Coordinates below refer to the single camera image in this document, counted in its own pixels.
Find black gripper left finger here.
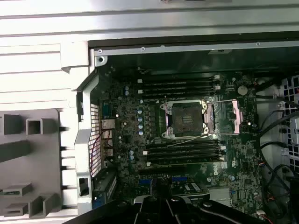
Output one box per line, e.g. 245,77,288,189
77,178,168,224

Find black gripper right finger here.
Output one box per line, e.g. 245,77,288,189
167,178,267,224

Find thin wire locking lever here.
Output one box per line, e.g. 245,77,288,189
167,133,220,147

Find metal socket cover frame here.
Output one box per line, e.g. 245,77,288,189
203,99,244,136

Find CPU socket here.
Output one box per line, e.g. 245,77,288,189
160,99,210,140

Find silver finned chipset heatsink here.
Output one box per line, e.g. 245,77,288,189
209,186,231,206

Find black RAM slot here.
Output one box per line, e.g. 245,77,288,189
142,147,226,154
147,141,222,147
147,158,225,165
137,91,218,97
147,153,222,159
141,85,221,91
137,80,218,86
141,74,220,81

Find green motherboard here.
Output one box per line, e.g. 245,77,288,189
97,66,266,212

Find black open PC case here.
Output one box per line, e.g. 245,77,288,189
60,32,299,224

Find grey plastic parts rack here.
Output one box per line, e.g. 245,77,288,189
0,108,63,217

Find silver metal drive cage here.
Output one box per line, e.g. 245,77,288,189
254,77,299,168

